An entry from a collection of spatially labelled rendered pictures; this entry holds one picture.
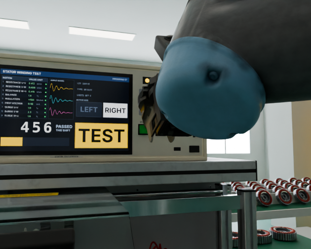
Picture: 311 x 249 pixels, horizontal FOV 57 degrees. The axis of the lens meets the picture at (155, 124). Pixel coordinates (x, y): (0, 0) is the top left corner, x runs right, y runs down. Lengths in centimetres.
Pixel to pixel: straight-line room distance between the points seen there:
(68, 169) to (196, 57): 42
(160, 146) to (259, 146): 796
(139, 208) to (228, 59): 44
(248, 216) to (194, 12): 51
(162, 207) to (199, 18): 44
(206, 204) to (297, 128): 383
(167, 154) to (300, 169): 386
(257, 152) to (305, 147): 411
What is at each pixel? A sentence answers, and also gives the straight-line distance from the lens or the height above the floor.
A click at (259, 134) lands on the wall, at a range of 857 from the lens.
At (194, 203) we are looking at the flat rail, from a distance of 61.
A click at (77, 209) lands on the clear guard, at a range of 39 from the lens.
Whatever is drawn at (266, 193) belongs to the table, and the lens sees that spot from 214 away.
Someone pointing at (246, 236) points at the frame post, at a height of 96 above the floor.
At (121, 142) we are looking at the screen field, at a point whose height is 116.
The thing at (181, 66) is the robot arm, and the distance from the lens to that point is 18.
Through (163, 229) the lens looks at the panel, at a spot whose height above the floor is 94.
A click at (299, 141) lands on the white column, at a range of 441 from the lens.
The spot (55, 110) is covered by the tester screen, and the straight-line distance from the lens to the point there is 59.
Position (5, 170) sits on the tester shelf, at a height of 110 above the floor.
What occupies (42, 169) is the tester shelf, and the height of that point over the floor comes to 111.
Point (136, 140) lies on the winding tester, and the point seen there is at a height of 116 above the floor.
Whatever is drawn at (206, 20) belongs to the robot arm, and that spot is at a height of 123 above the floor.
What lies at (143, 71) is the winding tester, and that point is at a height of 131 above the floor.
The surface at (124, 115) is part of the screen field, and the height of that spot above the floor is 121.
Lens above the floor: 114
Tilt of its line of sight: 5 degrees up
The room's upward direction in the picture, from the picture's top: straight up
